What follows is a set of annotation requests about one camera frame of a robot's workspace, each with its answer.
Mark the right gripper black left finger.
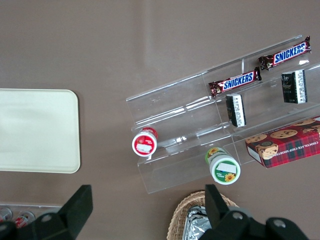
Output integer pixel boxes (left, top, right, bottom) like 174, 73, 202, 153
0, 184, 94, 240

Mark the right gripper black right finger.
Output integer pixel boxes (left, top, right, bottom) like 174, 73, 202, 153
203, 184, 310, 240

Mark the tan oval wicker basket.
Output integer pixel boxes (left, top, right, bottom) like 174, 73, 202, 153
166, 190, 241, 240

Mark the beige plastic serving tray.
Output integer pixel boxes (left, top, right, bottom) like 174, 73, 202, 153
0, 88, 82, 175

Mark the clear acrylic bottle rack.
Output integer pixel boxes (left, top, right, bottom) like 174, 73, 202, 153
0, 201, 64, 226

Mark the aluminium foil container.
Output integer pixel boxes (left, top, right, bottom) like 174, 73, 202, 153
182, 205, 213, 240

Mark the green lid yogurt cup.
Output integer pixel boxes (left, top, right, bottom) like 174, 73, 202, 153
204, 146, 242, 186

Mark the red tartan cookie box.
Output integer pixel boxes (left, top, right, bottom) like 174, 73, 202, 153
244, 115, 320, 170

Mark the red lid yogurt cup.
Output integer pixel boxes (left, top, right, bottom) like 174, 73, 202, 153
131, 126, 159, 158

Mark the small black chocolate box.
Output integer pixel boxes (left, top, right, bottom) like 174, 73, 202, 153
280, 69, 309, 104
225, 93, 247, 129

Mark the clear acrylic stepped shelf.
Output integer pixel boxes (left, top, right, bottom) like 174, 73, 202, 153
125, 34, 320, 195

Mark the brown Snickers bar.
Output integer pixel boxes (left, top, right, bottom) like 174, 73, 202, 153
257, 35, 312, 72
208, 66, 263, 99

